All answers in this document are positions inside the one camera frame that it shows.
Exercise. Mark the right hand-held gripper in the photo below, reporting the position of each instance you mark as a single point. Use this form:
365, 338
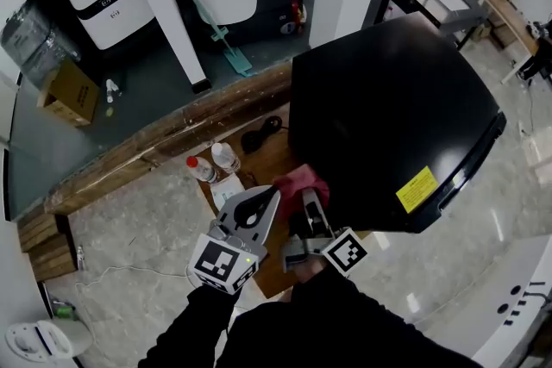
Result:
345, 252

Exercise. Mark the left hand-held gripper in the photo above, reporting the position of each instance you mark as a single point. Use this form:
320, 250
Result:
220, 263

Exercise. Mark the pink cloth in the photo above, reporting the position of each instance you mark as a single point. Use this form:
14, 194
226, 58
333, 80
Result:
297, 185

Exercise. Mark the black mini fridge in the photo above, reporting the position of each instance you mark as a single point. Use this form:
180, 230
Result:
388, 99

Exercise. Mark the person's right forearm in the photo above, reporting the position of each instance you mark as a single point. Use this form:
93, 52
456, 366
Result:
345, 314

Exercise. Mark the person's left forearm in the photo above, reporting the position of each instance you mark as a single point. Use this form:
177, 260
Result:
185, 336

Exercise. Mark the white wet wipes pack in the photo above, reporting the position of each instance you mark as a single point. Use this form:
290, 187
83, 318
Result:
226, 191

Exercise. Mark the wooden low table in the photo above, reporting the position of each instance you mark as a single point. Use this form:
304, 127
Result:
269, 161

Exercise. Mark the white-capped clear bottle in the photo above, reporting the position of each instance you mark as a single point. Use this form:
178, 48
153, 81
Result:
226, 157

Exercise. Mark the red-capped plastic bottle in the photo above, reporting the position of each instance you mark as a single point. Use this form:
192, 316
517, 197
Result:
202, 170

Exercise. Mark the wooden platform edging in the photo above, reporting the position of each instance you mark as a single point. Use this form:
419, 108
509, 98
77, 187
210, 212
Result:
172, 129

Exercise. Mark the person's black clothed body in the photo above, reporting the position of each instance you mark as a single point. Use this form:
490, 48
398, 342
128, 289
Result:
267, 340

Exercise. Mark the pink packet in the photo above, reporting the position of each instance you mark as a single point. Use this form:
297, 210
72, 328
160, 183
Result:
80, 257

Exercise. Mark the small white spray bottle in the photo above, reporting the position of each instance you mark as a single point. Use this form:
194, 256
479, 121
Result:
111, 90

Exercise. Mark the red canister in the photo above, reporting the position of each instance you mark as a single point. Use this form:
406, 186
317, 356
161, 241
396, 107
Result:
299, 17

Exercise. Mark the wooden steps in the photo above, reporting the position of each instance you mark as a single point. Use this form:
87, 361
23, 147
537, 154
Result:
47, 245

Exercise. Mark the green bottle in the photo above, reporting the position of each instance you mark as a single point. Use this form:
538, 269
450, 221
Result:
64, 311

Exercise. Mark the open cardboard box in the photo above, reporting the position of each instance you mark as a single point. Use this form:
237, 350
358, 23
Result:
71, 95

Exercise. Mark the black metal table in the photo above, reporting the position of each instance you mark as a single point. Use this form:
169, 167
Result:
448, 0

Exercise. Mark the plastic-wrapped grey appliance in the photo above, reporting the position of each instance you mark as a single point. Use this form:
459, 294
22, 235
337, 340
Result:
34, 47

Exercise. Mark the wooden desk with white legs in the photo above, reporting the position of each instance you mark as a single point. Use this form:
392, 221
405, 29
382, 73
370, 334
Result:
513, 21

